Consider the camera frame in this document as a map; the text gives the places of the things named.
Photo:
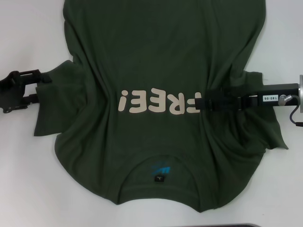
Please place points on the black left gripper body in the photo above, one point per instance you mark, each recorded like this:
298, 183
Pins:
11, 89

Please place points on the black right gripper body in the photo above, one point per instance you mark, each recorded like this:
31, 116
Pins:
270, 105

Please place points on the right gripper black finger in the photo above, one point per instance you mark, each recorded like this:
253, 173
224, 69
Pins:
225, 104
225, 92

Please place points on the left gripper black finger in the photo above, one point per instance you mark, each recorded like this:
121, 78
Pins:
30, 98
33, 76

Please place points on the dark green FREE t-shirt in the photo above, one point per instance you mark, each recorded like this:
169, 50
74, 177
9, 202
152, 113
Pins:
151, 59

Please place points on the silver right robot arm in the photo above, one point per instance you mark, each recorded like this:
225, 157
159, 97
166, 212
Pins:
301, 94

